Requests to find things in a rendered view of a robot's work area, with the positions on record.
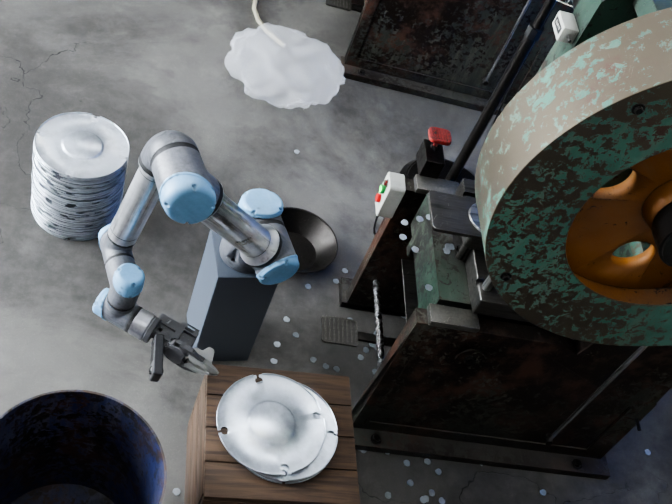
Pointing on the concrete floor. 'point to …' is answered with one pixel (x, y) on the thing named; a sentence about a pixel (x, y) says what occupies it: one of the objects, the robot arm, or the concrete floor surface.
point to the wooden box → (210, 446)
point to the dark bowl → (310, 239)
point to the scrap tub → (79, 452)
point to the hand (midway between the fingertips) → (212, 373)
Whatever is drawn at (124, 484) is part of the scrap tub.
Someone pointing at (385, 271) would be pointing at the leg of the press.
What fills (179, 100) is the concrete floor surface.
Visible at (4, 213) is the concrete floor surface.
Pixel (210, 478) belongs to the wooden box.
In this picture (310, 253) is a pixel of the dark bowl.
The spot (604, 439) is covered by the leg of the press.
